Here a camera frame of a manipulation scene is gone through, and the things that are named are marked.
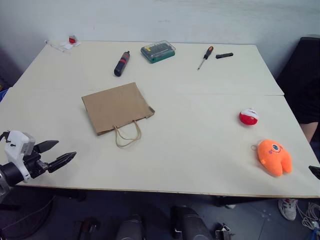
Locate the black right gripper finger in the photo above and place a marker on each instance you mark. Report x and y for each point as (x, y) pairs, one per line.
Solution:
(315, 172)

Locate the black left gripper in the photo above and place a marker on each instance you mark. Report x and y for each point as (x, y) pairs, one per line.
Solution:
(33, 163)

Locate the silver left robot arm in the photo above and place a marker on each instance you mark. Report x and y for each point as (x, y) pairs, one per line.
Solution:
(8, 173)

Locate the orange plush monster toy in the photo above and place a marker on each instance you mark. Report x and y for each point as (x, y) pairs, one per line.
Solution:
(273, 156)

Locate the white sneaker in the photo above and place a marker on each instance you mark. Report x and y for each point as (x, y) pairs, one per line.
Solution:
(288, 208)

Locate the blue cloth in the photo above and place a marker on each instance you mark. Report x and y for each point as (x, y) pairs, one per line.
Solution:
(2, 94)

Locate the red and white ball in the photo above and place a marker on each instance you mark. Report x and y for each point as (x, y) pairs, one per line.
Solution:
(248, 117)

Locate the person in black clothes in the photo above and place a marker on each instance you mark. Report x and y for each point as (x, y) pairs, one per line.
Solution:
(302, 82)

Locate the dark rounded shape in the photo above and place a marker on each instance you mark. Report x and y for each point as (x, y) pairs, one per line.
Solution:
(130, 228)
(190, 223)

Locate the white paper pieces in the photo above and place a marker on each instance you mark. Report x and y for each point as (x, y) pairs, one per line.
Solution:
(70, 45)

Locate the black red electric screwdriver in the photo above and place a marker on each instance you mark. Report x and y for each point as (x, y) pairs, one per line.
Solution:
(122, 63)

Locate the small red white object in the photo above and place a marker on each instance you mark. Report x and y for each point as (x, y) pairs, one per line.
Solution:
(72, 39)

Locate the green screwdriver bit case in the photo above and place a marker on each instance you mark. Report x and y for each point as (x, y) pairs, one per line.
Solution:
(157, 51)

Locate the black bit holder strip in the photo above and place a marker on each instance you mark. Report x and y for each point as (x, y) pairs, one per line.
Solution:
(224, 55)

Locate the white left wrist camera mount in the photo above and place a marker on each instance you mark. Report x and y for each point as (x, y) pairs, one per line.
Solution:
(17, 145)

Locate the dark metal bracket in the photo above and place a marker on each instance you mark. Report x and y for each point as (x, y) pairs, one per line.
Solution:
(224, 232)

